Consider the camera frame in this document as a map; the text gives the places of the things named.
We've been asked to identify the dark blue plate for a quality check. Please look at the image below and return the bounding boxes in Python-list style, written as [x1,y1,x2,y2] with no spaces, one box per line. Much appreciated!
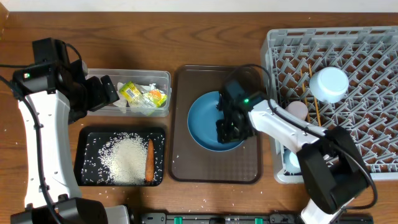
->
[187,91,244,152]

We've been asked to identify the green yellow snack wrapper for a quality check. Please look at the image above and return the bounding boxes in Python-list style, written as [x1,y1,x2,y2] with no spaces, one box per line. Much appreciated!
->
[119,82,167,116]

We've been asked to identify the pink plastic cup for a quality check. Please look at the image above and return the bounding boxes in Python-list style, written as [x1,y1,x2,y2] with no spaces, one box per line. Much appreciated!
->
[285,101,308,120]

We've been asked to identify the light blue plastic cup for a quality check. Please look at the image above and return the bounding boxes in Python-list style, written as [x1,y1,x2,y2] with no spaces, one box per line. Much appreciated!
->
[284,149,301,174]

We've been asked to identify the orange carrot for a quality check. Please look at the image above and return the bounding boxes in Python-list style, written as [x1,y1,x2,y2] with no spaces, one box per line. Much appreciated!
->
[145,139,155,182]

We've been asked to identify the wooden chopstick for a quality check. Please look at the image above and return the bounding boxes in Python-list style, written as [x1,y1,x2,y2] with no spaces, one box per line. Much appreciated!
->
[299,68,312,123]
[308,64,322,127]

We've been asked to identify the light blue bowl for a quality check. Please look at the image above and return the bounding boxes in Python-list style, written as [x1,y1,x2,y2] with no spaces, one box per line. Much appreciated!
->
[309,67,349,103]

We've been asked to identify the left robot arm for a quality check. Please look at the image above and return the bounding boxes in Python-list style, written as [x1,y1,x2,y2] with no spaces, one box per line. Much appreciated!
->
[8,38,119,223]

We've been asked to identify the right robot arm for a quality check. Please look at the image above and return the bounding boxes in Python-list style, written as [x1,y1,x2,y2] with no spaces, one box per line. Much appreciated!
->
[216,92,375,223]

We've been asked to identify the clear plastic waste bin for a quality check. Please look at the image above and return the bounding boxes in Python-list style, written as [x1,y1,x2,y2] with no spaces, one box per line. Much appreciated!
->
[87,68,172,117]

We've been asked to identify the grey dishwasher rack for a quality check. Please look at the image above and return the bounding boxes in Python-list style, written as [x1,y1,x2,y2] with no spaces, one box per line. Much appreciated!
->
[261,26,397,180]

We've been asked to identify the brown plastic serving tray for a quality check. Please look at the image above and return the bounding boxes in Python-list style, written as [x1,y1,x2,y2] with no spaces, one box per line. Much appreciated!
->
[168,65,262,184]

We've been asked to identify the black plastic tray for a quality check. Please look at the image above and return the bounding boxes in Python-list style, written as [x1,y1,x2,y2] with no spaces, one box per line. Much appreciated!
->
[73,126,166,187]

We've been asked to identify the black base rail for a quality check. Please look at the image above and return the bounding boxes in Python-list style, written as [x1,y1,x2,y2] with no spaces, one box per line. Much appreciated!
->
[136,212,374,224]

